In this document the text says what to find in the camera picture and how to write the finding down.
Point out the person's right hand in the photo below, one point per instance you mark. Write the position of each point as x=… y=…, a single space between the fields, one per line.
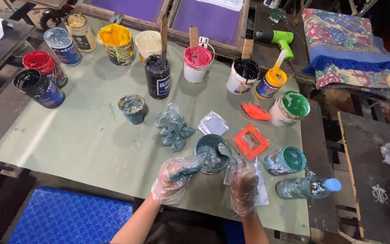
x=244 y=195

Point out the person's left hand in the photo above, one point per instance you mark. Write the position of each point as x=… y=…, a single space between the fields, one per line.
x=174 y=183

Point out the person's right fingers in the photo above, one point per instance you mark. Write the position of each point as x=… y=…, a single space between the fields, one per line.
x=241 y=171

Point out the person's left fingers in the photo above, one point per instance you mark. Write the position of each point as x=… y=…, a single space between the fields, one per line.
x=188 y=166

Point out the paint-smeared clear plastic bag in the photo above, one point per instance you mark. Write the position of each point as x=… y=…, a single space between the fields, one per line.
x=227 y=152

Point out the teal paint bowl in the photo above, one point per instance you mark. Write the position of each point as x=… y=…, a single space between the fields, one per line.
x=212 y=149

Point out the flat clear plastic bags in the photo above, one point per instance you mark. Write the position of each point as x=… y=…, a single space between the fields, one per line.
x=262 y=193

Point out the orange-edged square plastic packet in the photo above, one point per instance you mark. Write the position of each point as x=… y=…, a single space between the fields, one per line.
x=251 y=141

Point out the pile of teal paint bags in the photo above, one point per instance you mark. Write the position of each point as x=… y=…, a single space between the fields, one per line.
x=174 y=128

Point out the teal paint jar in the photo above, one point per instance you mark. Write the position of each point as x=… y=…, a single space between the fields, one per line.
x=284 y=161

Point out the empty small clear plastic bag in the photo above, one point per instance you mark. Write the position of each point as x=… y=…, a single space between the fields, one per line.
x=213 y=123

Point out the person's dark clothing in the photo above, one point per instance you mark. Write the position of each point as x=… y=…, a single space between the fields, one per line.
x=181 y=225

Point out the orange paint packet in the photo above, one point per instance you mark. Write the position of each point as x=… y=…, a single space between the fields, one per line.
x=256 y=111

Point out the plastic bottle with blue cap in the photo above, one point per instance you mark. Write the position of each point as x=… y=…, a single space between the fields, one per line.
x=306 y=187

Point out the green paint white jar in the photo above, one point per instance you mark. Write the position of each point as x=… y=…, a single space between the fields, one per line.
x=289 y=108

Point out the small grey-teal paint cup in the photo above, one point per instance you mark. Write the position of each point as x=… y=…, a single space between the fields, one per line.
x=132 y=108

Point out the yellow paint jar blue label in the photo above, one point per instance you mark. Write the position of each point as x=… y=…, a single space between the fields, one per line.
x=270 y=84

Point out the tall black paint jar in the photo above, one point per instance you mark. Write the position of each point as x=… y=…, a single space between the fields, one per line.
x=157 y=79

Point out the black paint white bucket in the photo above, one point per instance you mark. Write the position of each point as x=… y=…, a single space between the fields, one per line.
x=242 y=77

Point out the pink paint white bucket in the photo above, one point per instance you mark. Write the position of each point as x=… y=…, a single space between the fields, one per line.
x=196 y=66

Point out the green paper table sheet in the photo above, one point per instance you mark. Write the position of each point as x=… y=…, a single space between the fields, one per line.
x=86 y=135

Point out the yellow-stained white stir stick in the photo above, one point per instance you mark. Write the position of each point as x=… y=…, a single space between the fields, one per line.
x=279 y=62

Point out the short wooden stir stick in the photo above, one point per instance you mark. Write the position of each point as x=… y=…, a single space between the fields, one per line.
x=247 y=49

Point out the pink-stained wooden stir stick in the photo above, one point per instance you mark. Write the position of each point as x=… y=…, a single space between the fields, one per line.
x=194 y=39

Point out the off-white paint tub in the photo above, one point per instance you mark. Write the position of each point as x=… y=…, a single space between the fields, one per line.
x=147 y=44

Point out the blue quilted mat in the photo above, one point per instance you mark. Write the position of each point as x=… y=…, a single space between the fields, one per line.
x=69 y=217

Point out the long wooden stir stick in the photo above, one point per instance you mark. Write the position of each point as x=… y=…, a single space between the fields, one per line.
x=164 y=37

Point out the dark wooden side table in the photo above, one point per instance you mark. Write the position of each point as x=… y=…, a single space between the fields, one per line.
x=374 y=183

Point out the green heat gun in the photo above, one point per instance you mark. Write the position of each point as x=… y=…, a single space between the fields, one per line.
x=278 y=39

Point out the yellow paint tub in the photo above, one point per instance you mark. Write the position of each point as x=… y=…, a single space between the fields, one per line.
x=117 y=44

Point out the floral blanket with blue fringe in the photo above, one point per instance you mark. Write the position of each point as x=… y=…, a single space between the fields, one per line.
x=349 y=54

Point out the green mosquito coil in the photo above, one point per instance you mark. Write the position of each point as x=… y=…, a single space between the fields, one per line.
x=276 y=14

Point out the black paint jar blue label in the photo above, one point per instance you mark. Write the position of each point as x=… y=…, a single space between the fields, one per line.
x=39 y=88

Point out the cream paint jar black label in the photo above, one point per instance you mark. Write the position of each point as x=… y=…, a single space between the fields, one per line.
x=81 y=32

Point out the grey paint jar blue label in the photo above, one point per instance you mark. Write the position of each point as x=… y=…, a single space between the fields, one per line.
x=63 y=45

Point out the red paint jar blue label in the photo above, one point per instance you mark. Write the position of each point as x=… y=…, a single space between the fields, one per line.
x=45 y=67

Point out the dark wooden printing board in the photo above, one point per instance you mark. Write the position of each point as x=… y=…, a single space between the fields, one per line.
x=2 y=50

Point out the purple screen printing frame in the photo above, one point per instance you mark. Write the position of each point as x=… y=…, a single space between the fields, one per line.
x=127 y=10
x=212 y=20

